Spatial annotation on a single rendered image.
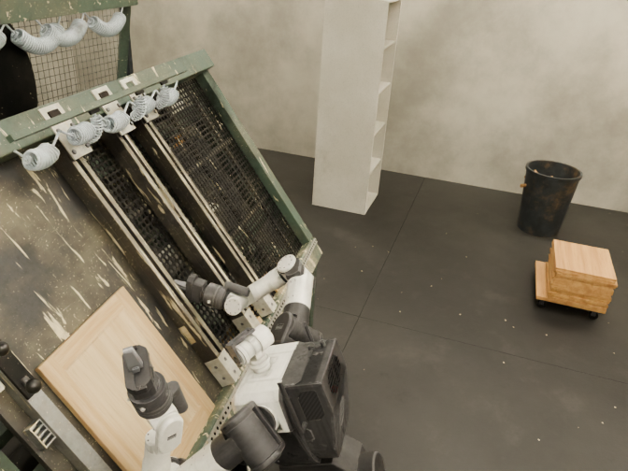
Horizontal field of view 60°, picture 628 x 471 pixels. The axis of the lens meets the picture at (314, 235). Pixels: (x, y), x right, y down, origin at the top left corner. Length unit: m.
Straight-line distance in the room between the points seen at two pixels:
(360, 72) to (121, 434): 4.15
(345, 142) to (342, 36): 0.99
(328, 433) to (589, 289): 3.30
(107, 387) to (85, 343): 0.15
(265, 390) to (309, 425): 0.16
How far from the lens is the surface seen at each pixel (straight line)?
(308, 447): 1.66
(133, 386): 1.27
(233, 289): 2.08
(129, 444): 1.87
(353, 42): 5.31
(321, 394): 1.51
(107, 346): 1.89
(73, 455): 1.73
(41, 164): 1.76
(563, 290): 4.61
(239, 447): 1.47
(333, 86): 5.42
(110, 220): 2.04
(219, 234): 2.45
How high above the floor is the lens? 2.42
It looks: 28 degrees down
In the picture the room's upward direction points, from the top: 4 degrees clockwise
